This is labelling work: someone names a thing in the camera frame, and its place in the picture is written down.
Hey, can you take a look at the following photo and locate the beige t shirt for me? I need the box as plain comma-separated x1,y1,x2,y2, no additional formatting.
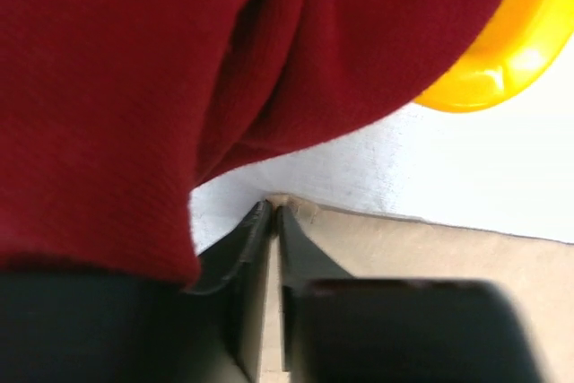
269,195,573,382

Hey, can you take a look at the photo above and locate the yellow plastic bin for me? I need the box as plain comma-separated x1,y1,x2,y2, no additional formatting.
416,0,573,113

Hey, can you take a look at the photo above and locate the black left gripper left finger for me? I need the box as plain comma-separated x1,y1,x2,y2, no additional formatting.
1,201,273,382

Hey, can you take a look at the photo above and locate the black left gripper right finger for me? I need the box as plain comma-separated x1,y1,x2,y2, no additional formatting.
276,206,543,382

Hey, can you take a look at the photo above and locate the dark red t shirt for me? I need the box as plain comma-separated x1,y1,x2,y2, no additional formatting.
1,0,501,284

